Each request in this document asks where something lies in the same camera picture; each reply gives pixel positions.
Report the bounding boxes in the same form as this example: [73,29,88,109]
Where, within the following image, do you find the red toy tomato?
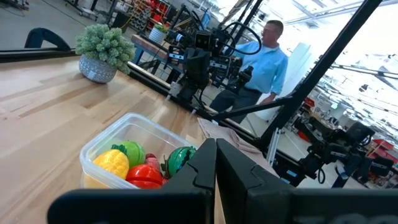
[126,164,164,190]

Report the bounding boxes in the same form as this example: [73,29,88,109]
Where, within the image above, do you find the potted artificial green plant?
[74,24,136,84]

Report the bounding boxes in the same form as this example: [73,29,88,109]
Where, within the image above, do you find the clear plastic tupperware container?
[79,112,200,190]

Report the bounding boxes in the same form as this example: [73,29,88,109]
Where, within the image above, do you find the beige folded cloth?
[197,117,270,175]

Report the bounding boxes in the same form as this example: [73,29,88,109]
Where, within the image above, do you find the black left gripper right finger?
[216,139,398,224]

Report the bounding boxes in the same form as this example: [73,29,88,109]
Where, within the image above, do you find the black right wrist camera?
[229,64,255,94]

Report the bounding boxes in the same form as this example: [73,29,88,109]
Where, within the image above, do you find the light green toy fruit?
[119,140,147,169]

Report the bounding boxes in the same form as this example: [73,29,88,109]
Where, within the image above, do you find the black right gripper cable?
[221,21,263,57]

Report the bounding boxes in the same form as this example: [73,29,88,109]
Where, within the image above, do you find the black aluminium table frame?
[0,0,385,187]

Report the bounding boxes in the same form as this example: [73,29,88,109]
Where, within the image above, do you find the black clamp handle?
[24,27,72,52]

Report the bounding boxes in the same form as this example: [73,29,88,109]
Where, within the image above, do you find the green striped toy watermelon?
[164,146,197,179]

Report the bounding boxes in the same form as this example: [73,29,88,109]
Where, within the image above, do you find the small potted background plant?
[148,23,170,45]

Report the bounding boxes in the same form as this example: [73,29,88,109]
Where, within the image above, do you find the red storage bins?
[146,0,171,20]

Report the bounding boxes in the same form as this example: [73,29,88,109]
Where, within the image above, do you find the person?
[210,19,289,125]

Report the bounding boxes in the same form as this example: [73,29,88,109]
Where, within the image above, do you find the pink toy peach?
[144,153,162,170]

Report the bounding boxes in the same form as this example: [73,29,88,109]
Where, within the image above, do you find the workbench with blue legs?
[130,33,187,77]

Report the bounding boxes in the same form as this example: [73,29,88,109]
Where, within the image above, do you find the yellow lemon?
[92,143,130,180]

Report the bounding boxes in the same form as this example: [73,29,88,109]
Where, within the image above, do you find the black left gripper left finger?
[46,138,217,224]

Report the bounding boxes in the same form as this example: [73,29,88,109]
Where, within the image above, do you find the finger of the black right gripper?
[185,51,200,91]
[198,51,213,90]

